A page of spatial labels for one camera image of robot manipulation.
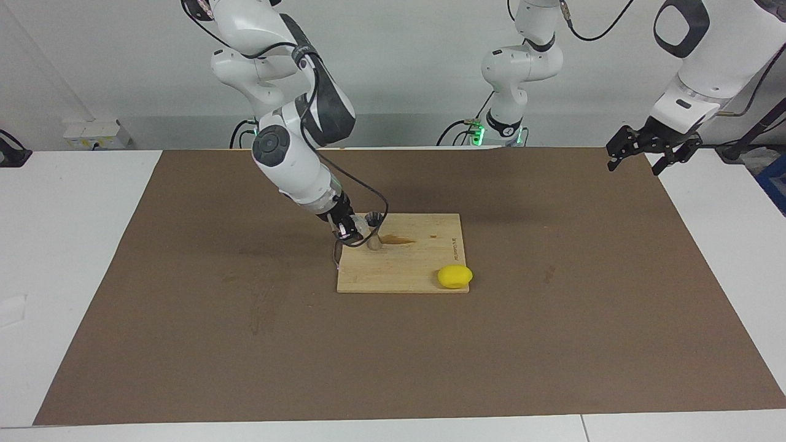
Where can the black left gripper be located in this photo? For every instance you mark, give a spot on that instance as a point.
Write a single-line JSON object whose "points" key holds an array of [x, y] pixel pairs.
{"points": [[660, 135]]}

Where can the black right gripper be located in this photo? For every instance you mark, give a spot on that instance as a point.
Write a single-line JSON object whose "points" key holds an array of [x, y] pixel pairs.
{"points": [[338, 215]]}

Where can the steel jigger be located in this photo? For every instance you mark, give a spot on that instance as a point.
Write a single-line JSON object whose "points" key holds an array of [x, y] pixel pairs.
{"points": [[374, 243]]}

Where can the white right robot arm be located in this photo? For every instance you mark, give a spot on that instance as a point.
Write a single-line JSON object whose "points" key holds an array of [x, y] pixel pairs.
{"points": [[288, 159]]}

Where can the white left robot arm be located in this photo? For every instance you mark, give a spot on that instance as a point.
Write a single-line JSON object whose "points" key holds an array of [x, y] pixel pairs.
{"points": [[712, 61]]}

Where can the wooden cutting board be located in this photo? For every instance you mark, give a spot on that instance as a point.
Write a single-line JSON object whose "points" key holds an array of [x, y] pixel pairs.
{"points": [[417, 258]]}

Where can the black stand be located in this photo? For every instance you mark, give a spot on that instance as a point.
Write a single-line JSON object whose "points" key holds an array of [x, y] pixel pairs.
{"points": [[737, 147]]}

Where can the yellow lemon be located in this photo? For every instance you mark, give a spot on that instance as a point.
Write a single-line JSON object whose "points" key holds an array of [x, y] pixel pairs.
{"points": [[454, 277]]}

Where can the blue crate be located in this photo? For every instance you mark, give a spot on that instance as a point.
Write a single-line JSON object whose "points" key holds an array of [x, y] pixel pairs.
{"points": [[775, 184]]}

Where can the brown table mat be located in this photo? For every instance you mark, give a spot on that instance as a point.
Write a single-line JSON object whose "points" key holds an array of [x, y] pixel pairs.
{"points": [[184, 344]]}

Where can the white power strip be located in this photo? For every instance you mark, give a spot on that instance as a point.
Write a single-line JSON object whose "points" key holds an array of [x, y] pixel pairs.
{"points": [[98, 132]]}

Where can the black clamp mount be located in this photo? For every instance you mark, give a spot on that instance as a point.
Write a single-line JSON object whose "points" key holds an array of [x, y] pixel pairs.
{"points": [[12, 156]]}

